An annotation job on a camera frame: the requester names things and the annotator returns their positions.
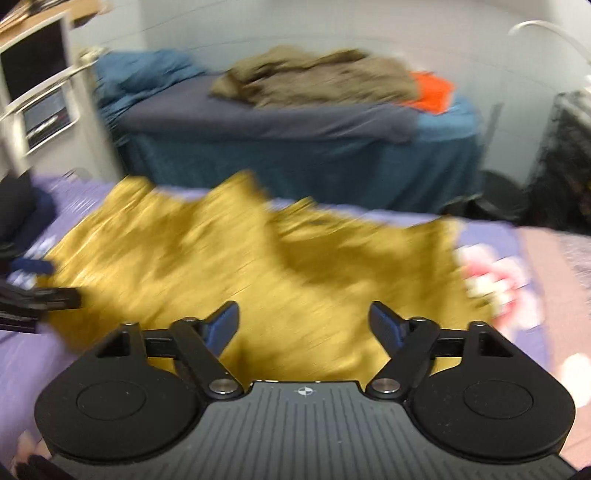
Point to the white machine with control panel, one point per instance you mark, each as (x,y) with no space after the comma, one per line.
(49,123)

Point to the blue crumpled blanket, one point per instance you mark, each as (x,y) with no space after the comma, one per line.
(125,78)

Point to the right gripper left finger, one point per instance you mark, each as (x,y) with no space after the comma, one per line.
(218,329)

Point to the gold satin jacket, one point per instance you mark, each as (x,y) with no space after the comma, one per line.
(303,277)

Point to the black quilted jacket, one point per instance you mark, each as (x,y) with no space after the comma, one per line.
(26,212)

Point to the black trolley cart with bottles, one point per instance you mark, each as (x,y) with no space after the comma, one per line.
(559,188)

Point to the orange folded cloth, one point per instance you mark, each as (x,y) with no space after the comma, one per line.
(436,94)

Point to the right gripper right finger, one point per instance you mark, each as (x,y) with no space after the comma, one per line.
(388,327)

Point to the olive brown padded coat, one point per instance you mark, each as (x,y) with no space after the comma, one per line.
(287,76)

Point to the grey sheet massage bed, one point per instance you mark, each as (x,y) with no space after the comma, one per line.
(376,156)

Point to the white curved pipe frame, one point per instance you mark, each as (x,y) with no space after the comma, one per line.
(546,53)

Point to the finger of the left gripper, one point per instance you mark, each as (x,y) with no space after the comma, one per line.
(23,310)

